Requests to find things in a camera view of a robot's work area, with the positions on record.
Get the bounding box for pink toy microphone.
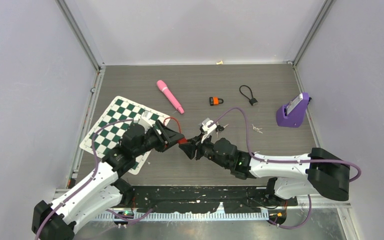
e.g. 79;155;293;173
156;80;185;114

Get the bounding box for black headed keys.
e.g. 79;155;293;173
216;124;229;138

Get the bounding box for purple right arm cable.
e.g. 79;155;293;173
208;106;362;230

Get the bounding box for black cable padlock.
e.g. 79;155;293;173
239;84;258;106

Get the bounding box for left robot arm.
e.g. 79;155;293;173
32;120;184;240

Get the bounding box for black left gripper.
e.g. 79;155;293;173
133;120;184;158

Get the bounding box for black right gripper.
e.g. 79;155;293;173
180;132;230;169

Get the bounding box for red cable padlock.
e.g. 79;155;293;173
163;116;188;145

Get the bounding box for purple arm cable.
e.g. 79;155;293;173
208;106;362;230
34;118;156;240

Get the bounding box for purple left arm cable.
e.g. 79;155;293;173
34;118;156;240

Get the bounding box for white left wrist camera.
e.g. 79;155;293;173
137;110;153;130

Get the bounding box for orange black padlock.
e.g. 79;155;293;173
209;96;224;106

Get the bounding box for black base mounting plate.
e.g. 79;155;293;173
130;185;297;214

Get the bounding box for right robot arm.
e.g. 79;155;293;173
179;136;350;205

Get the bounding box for green white chessboard mat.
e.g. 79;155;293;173
79;96;169;158

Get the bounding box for small silver keys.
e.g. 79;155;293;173
252;124;263;134

